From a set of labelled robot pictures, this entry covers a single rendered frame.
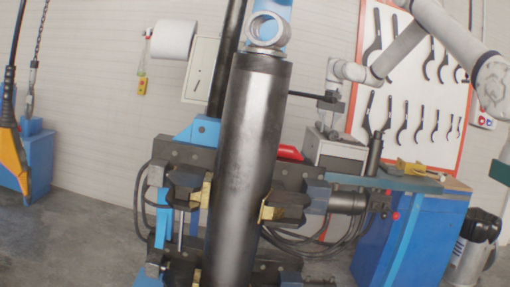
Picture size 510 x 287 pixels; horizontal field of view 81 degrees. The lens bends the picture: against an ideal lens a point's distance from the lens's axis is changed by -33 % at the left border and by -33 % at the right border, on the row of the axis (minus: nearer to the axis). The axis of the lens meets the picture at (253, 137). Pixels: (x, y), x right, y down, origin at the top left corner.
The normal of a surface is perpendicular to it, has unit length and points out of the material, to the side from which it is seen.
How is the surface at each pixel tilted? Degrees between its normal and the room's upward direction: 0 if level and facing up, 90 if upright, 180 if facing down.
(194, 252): 90
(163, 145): 90
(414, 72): 90
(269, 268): 90
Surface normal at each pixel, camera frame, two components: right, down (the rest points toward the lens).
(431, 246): 0.03, 0.16
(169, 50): -0.07, 0.68
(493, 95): -0.93, -0.02
